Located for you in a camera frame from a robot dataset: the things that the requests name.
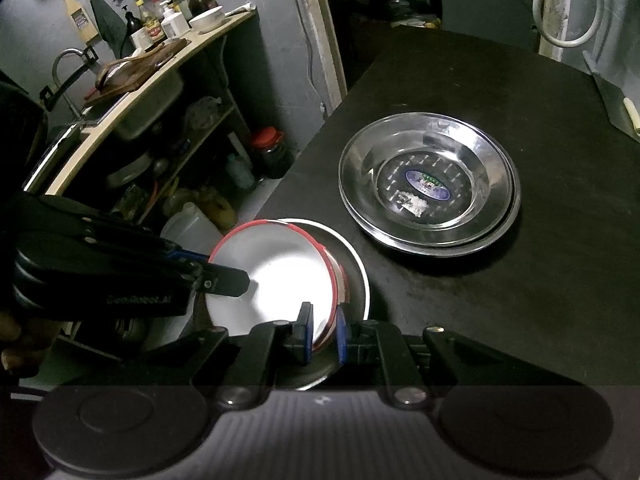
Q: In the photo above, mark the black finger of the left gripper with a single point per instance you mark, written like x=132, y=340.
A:
x=222, y=280

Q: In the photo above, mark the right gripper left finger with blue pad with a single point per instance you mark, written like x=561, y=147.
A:
x=275, y=354

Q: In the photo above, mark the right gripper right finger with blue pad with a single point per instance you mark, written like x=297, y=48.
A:
x=375, y=354

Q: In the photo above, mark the white enamel bowl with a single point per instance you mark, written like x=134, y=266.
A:
x=286, y=266
x=342, y=293

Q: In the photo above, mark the translucent plastic jug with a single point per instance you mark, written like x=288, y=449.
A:
x=192, y=230

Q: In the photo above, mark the red lid jar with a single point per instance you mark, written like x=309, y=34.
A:
x=271, y=147

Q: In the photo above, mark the wooden counter shelf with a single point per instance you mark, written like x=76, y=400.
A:
x=93, y=136

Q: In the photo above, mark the wooden cutting board hanging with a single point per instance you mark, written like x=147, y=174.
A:
x=79, y=16

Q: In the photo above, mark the white bowl on counter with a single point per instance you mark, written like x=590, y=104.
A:
x=208, y=21

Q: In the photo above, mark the white plastic bottle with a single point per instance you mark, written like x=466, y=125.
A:
x=174, y=24

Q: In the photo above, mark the cleaver with cream handle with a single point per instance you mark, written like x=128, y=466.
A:
x=622, y=113

